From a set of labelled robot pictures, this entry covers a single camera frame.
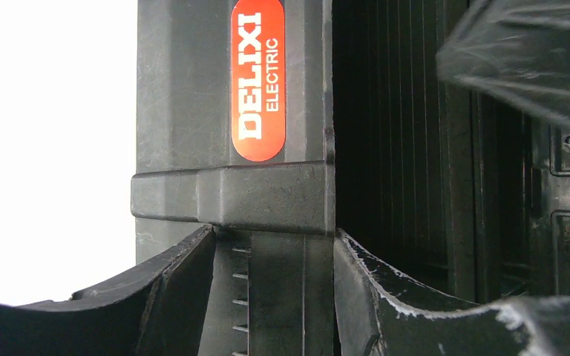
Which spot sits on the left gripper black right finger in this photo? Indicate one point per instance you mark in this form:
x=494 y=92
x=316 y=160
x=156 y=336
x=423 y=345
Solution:
x=380 y=310

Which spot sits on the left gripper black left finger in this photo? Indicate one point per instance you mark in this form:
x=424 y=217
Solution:
x=157 y=307

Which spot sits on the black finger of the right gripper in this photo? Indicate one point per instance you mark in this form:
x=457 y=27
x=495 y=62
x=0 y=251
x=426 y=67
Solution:
x=515 y=51

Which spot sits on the black plastic toolbox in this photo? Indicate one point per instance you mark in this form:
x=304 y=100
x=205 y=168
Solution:
x=278 y=123

